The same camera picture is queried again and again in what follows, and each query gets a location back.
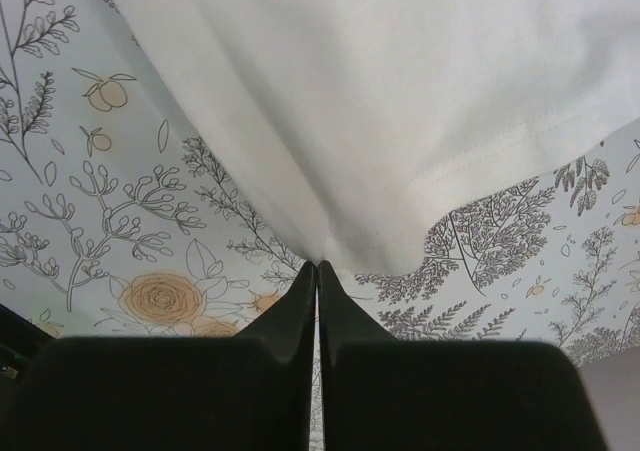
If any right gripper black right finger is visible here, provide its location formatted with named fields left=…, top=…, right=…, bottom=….
left=318, top=262, right=606, bottom=450

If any floral patterned table mat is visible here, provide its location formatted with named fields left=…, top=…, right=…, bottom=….
left=1, top=0, right=639, bottom=450

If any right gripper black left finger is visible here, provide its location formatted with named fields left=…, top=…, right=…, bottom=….
left=1, top=263, right=316, bottom=450

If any white t shirt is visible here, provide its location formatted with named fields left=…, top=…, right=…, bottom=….
left=114, top=0, right=639, bottom=274

